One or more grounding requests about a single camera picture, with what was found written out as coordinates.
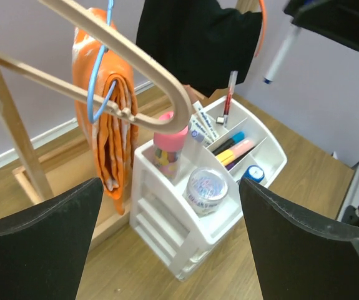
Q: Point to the small white black-tip pen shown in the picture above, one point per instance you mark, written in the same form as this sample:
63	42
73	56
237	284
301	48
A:
281	54

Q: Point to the black garment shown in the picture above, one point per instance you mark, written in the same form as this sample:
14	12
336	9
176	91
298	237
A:
199	42

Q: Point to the black teal highlighter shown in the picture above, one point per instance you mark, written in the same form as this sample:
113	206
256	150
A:
236	138

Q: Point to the pink lid pen tube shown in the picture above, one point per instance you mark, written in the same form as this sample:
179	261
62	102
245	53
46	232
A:
167	152

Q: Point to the cream plastic hanger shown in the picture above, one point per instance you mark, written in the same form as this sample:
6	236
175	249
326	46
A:
113	67

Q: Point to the white drawer organizer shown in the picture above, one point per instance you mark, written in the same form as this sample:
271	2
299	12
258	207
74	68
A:
183	219

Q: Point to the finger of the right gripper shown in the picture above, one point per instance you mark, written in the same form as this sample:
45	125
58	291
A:
337	20

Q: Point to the brown cap white marker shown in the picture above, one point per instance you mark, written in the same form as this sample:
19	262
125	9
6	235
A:
195	97

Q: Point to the purple black highlighter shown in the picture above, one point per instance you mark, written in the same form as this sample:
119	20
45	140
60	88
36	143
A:
235	162

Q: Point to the blue wire hanger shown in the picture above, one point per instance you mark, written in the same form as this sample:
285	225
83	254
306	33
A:
95	76

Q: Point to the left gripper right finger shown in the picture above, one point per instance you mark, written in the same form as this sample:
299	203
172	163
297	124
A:
299	254

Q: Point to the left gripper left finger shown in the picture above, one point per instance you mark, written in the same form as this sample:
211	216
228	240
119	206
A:
43	248

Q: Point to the lavender cap white marker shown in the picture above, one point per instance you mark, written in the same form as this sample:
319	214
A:
199	134

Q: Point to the clear paperclip jar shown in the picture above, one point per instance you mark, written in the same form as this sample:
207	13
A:
205	190

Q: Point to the red clear pen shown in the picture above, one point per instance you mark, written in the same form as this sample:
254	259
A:
232	83

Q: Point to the black white thin marker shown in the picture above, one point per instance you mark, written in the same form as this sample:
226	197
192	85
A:
220	120

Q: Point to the yellow pink highlighter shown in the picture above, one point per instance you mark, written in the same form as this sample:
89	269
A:
228	156

